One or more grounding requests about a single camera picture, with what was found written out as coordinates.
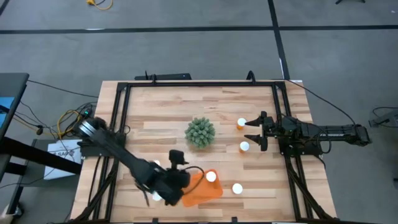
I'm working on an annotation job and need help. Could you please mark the black desk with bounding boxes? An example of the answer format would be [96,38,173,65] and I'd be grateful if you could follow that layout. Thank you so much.
[0,72,83,215]

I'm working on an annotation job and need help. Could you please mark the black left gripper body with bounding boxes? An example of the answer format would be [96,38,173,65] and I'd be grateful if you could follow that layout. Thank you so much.
[160,169,192,200]

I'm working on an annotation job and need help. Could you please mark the long black floor cable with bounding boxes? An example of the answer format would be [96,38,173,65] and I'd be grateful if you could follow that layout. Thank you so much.
[27,79,99,98]

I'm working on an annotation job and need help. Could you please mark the flat black box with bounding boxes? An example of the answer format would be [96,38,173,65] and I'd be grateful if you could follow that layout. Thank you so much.
[134,73,192,81]

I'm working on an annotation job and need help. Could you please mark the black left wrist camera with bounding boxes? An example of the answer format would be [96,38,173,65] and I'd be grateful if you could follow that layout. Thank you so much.
[169,149,190,171]

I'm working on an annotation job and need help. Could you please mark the orange translucent plastic basket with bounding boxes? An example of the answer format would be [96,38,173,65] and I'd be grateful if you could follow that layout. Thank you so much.
[181,169,224,208]

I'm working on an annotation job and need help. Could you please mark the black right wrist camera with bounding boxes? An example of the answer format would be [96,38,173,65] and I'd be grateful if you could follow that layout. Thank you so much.
[280,115,301,134]

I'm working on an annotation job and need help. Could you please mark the green artificial plant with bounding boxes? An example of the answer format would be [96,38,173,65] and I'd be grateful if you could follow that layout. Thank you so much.
[184,116,216,149]

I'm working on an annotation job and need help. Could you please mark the blue screen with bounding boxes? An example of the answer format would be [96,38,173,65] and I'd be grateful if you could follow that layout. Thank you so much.
[0,96,16,128]

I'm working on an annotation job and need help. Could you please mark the thin yellow cable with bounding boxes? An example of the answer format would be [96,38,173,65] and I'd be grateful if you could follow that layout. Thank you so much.
[12,109,84,138]

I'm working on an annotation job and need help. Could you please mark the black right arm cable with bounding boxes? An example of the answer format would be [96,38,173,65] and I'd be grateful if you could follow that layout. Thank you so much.
[285,79,358,126]

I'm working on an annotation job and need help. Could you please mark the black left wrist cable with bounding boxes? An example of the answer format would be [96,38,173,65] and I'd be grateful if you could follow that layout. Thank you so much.
[183,166,206,195]

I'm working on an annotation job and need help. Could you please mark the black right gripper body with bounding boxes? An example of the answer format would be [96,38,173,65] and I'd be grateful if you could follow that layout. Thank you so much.
[259,110,282,152]

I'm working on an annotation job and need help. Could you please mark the yellow extension cable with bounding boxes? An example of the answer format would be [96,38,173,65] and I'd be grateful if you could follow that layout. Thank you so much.
[86,0,114,11]

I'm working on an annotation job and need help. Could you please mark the white printed paper sheet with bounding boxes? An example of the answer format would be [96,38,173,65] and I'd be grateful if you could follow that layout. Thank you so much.
[43,139,83,180]

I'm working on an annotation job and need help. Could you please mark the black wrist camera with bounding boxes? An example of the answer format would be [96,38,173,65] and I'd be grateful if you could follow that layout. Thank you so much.
[280,115,301,134]
[169,149,190,171]

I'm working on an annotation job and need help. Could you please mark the black aluminium table frame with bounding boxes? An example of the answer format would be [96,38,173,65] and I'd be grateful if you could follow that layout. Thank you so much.
[70,79,340,224]

